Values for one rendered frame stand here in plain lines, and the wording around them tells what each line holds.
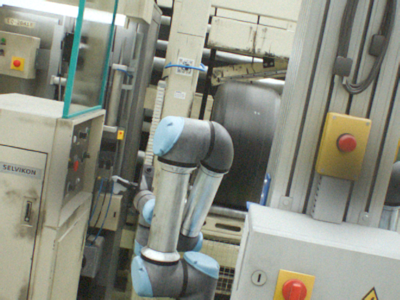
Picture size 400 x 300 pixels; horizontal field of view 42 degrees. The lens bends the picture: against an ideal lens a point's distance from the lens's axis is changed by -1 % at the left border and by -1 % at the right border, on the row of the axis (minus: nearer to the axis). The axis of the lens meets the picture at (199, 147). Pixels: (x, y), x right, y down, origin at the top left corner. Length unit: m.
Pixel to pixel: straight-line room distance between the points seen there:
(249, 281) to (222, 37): 1.81
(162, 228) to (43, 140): 0.53
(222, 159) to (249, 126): 0.73
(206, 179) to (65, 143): 0.49
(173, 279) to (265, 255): 0.59
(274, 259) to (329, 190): 0.23
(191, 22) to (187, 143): 1.06
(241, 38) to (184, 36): 0.38
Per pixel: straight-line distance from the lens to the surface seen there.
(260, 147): 2.22
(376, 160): 1.22
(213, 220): 2.39
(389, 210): 1.64
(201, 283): 1.59
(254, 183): 2.26
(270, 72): 2.81
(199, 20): 2.41
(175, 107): 2.40
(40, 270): 1.89
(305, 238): 1.01
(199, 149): 1.45
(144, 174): 1.81
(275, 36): 2.68
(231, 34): 2.67
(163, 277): 1.54
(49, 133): 1.77
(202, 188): 1.58
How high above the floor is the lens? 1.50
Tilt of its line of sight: 8 degrees down
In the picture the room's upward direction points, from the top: 11 degrees clockwise
